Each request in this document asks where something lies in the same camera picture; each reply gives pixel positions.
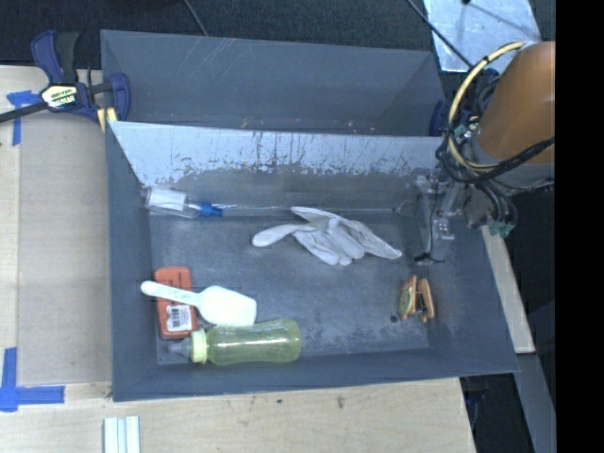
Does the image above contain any brown toy burger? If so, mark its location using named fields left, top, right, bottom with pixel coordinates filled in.
left=397, top=274, right=437, bottom=325

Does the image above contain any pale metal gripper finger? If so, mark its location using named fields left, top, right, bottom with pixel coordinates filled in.
left=430, top=218, right=457, bottom=263
left=413, top=190, right=434, bottom=266

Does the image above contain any orange flat packet with barcode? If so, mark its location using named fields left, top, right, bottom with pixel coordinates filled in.
left=153, top=266, right=200, bottom=341

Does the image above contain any yellow-green baby bottle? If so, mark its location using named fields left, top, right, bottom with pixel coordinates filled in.
left=166, top=318, right=303, bottom=367

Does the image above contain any clear spray bottle blue nozzle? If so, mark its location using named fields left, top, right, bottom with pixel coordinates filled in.
left=141, top=186, right=294, bottom=220

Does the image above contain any white plastic scoop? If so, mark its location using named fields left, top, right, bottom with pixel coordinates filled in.
left=140, top=279, right=259, bottom=327

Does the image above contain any grey metal bin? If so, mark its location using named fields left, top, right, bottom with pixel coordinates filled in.
left=99, top=29, right=521, bottom=403

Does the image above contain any white glove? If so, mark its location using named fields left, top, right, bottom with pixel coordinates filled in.
left=251, top=206, right=404, bottom=267

